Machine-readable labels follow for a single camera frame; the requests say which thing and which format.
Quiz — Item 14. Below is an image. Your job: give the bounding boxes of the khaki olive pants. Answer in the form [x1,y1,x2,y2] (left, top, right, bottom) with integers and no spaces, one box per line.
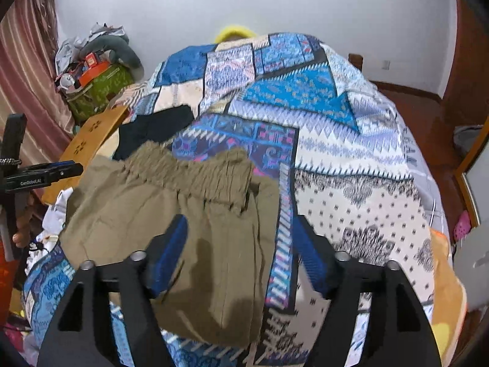
[60,142,279,347]

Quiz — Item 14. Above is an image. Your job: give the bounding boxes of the person's left hand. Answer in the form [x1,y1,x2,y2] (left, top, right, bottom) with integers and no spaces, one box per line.
[13,194,35,249]

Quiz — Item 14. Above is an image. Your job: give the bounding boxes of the white crumpled cloth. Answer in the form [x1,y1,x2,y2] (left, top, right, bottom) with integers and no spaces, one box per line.
[24,187,74,275]

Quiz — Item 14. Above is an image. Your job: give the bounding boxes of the striped red curtain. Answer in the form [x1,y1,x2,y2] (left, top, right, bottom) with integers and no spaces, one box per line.
[1,0,74,165]

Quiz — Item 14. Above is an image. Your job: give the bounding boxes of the blue patchwork quilt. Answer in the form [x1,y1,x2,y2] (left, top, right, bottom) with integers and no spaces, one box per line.
[23,33,447,366]

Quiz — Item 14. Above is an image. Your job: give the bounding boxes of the green fabric storage bin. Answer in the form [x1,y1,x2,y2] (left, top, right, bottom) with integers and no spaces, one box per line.
[65,64,134,125]

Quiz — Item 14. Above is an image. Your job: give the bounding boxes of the orange box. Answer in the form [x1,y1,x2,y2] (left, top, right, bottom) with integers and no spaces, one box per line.
[79,61,110,87]

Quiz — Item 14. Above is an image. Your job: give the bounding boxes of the black folded garment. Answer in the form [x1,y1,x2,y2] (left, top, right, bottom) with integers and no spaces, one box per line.
[113,105,194,161]

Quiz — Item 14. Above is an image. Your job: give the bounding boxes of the orange floral blanket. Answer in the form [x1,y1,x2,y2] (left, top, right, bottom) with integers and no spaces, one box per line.
[430,229,468,366]

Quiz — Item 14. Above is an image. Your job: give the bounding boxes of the grey plush toy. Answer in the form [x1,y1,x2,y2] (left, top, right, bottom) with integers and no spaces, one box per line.
[79,35,144,81]

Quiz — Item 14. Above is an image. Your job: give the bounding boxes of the wooden wardrobe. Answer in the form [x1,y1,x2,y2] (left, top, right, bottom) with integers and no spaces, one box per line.
[442,0,488,229]

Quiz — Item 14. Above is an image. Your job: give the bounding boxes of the yellow curved footboard rail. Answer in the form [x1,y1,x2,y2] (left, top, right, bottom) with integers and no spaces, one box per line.
[214,25,256,44]

